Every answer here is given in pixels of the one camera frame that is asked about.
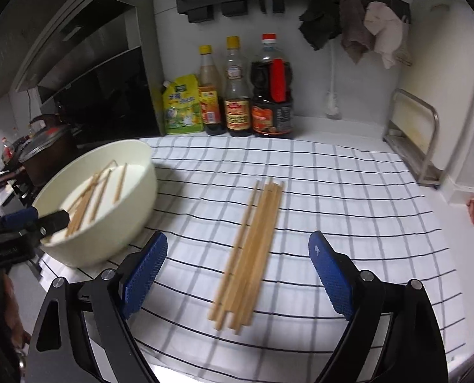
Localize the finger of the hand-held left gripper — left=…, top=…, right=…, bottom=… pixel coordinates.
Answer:
left=0, top=207, right=38, bottom=228
left=26, top=209, right=71, bottom=237

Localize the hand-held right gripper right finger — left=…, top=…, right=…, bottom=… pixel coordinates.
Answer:
left=308, top=230, right=449, bottom=383

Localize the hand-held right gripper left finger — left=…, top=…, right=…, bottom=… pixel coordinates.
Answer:
left=26, top=231, right=168, bottom=383

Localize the wooden chopstick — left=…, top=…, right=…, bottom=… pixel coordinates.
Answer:
left=90, top=169, right=113, bottom=221
left=65, top=172, right=102, bottom=236
left=67, top=160, right=115, bottom=210
left=114, top=163, right=127, bottom=203

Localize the cream round bowl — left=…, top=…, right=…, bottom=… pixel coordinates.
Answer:
left=32, top=139, right=159, bottom=268

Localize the pile of wooden chopsticks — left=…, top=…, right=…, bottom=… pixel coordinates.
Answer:
left=208, top=177, right=284, bottom=335

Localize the person's left hand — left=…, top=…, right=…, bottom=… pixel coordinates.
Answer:
left=4, top=277, right=32, bottom=349

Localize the red cap plastic bottle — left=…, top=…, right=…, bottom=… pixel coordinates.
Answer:
left=0, top=138, right=20, bottom=166

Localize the white black checked cloth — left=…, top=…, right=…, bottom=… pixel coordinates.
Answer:
left=38, top=136, right=469, bottom=383

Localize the brown pot with glass lid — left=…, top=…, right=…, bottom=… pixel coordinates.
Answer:
left=18, top=114, right=82, bottom=186

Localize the steel cutting board stand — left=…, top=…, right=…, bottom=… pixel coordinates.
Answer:
left=382, top=88, right=441, bottom=188

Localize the black steel range hood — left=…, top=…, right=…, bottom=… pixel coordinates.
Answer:
left=0, top=0, right=162, bottom=136

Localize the yellow green seasoning pouch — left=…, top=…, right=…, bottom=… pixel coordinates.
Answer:
left=160, top=74, right=204, bottom=135

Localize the large red cap sauce bottle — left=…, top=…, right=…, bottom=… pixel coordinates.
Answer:
left=250, top=33, right=294, bottom=139

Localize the small yellow cap vinegar bottle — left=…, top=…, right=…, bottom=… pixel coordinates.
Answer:
left=198, top=45, right=226, bottom=136

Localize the yellow cap soy sauce bottle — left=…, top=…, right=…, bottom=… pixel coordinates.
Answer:
left=223, top=36, right=251, bottom=137

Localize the white cutting board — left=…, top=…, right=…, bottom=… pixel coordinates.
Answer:
left=396, top=0, right=474, bottom=172

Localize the brown hanging cloth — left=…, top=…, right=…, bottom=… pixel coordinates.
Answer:
left=338, top=0, right=375, bottom=64

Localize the pink hanging cloth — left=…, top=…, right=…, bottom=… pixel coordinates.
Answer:
left=364, top=1, right=409, bottom=69

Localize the dark hanging cloth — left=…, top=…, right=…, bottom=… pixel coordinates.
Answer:
left=299, top=0, right=341, bottom=51

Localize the white hanging power cord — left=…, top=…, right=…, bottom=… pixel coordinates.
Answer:
left=325, top=42, right=342, bottom=119

